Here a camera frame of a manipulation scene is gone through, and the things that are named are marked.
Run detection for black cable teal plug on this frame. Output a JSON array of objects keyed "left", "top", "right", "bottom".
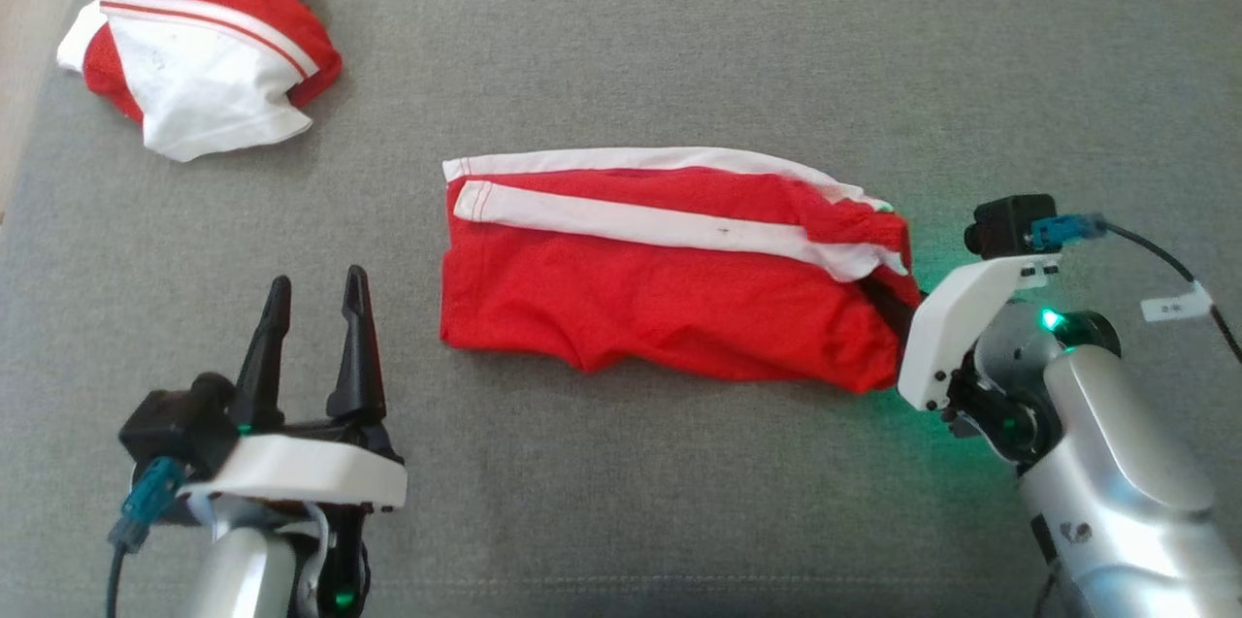
[
  {"left": 105, "top": 458, "right": 185, "bottom": 618},
  {"left": 1030, "top": 212, "right": 1242, "bottom": 367}
]

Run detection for black right cable teal plug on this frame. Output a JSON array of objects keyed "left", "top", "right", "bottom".
[{"left": 1030, "top": 212, "right": 1242, "bottom": 367}]

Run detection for white cable label tag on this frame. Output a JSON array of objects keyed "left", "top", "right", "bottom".
[{"left": 1142, "top": 281, "right": 1214, "bottom": 323}]

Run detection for red jersey with white sleeves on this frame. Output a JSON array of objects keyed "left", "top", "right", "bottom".
[{"left": 56, "top": 0, "right": 343, "bottom": 163}]

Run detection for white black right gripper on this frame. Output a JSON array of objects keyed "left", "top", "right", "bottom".
[{"left": 864, "top": 254, "right": 1061, "bottom": 412}]

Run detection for black left cable teal plug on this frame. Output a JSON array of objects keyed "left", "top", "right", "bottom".
[{"left": 105, "top": 458, "right": 185, "bottom": 618}]

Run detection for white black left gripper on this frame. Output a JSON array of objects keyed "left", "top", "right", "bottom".
[{"left": 180, "top": 266, "right": 409, "bottom": 512}]

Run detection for red shorts with white stripes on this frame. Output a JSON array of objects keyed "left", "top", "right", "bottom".
[{"left": 440, "top": 146, "right": 925, "bottom": 395}]

